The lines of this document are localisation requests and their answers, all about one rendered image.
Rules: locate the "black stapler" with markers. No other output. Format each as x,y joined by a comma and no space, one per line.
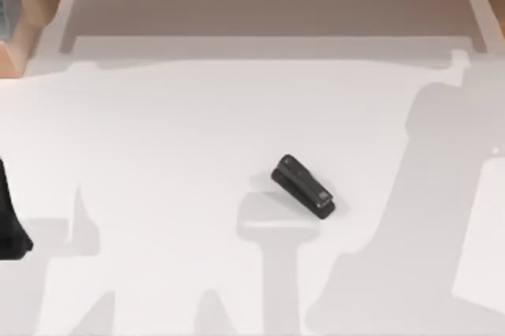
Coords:
303,187

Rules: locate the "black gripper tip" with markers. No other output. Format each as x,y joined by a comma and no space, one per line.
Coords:
11,229

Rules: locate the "wooden cupboard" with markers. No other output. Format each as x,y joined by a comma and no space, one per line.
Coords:
19,16

